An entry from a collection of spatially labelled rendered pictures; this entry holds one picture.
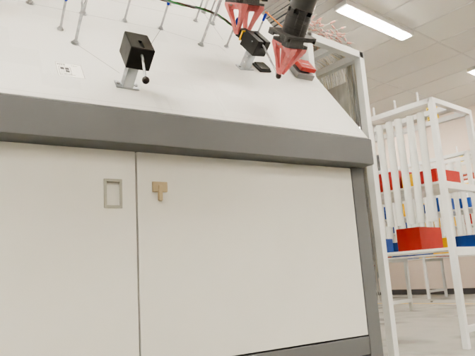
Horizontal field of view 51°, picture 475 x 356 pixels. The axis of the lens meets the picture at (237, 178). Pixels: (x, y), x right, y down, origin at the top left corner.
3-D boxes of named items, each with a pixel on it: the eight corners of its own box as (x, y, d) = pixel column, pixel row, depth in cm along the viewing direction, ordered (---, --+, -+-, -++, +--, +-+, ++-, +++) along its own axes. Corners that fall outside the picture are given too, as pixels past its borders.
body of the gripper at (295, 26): (266, 34, 113) (276, 1, 109) (296, 37, 119) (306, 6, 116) (285, 44, 109) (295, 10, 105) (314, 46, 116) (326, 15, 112)
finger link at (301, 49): (257, 67, 117) (269, 28, 113) (278, 68, 122) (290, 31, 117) (276, 79, 113) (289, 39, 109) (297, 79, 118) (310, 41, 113)
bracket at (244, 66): (240, 70, 124) (247, 52, 122) (235, 64, 126) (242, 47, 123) (253, 70, 127) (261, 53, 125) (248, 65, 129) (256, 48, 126)
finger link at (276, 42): (262, 68, 118) (274, 29, 114) (283, 68, 123) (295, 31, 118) (280, 79, 114) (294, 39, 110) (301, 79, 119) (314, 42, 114)
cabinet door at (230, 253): (370, 335, 113) (352, 167, 121) (143, 371, 85) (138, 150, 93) (362, 334, 116) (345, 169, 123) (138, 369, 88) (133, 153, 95)
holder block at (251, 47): (252, 56, 121) (259, 41, 119) (239, 44, 124) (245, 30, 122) (264, 56, 124) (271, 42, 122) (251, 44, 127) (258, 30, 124)
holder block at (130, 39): (124, 111, 90) (138, 63, 85) (112, 75, 98) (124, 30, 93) (148, 114, 92) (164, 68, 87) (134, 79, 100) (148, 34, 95)
